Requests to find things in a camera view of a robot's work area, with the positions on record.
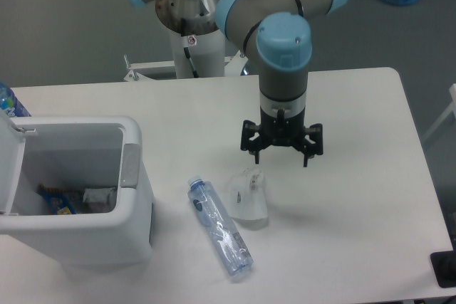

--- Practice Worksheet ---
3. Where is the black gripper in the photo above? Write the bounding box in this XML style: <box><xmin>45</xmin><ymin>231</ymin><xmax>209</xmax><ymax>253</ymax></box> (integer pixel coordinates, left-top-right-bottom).
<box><xmin>240</xmin><ymin>108</ymin><xmax>323</xmax><ymax>167</ymax></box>

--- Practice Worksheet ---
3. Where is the clear plastic bag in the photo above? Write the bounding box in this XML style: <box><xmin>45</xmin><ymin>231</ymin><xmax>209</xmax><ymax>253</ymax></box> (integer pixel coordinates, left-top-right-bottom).
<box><xmin>224</xmin><ymin>167</ymin><xmax>269</xmax><ymax>230</ymax></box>

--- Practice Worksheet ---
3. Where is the clear plastic water bottle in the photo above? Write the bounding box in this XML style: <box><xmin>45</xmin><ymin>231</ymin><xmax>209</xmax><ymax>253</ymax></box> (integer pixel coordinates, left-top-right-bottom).
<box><xmin>187</xmin><ymin>176</ymin><xmax>254</xmax><ymax>276</ymax></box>

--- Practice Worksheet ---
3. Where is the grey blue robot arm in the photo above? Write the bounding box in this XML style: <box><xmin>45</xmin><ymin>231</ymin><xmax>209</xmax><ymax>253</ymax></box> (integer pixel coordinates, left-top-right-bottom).
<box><xmin>129</xmin><ymin>0</ymin><xmax>347</xmax><ymax>159</ymax></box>

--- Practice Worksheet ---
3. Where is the white trash can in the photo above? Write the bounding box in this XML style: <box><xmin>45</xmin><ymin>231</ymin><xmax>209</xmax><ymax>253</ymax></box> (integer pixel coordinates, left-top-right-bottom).
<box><xmin>1</xmin><ymin>114</ymin><xmax>154</xmax><ymax>265</ymax></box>

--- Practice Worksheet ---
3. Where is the crumpled silver wrapper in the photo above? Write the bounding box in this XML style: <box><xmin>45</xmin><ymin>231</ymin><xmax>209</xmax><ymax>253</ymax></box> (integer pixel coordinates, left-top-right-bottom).
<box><xmin>83</xmin><ymin>187</ymin><xmax>117</xmax><ymax>214</ymax></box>

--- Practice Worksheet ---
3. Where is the black device at table edge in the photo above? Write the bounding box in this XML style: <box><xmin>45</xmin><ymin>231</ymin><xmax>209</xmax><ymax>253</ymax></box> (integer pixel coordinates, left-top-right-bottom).
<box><xmin>430</xmin><ymin>251</ymin><xmax>455</xmax><ymax>288</ymax></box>

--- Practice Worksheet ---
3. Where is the blue snack wrapper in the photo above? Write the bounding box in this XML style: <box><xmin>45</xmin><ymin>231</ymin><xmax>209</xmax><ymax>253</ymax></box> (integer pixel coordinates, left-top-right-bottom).
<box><xmin>39</xmin><ymin>184</ymin><xmax>77</xmax><ymax>215</ymax></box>

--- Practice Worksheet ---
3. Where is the blue labelled bottle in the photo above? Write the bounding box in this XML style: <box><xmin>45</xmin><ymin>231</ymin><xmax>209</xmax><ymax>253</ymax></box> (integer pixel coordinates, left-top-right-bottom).
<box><xmin>0</xmin><ymin>82</ymin><xmax>31</xmax><ymax>117</ymax></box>

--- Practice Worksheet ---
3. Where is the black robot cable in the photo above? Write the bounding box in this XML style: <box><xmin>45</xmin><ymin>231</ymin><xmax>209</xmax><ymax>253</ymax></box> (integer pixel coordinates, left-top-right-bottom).
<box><xmin>180</xmin><ymin>18</ymin><xmax>200</xmax><ymax>78</ymax></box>

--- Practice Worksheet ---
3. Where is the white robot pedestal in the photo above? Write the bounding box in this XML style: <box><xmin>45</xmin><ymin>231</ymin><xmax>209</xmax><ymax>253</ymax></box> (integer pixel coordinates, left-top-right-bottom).
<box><xmin>123</xmin><ymin>0</ymin><xmax>254</xmax><ymax>83</ymax></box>

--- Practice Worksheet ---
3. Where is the white frame at right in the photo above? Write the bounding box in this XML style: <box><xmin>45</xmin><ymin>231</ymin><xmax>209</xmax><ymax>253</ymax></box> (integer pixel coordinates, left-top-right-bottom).
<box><xmin>422</xmin><ymin>83</ymin><xmax>455</xmax><ymax>148</ymax></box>

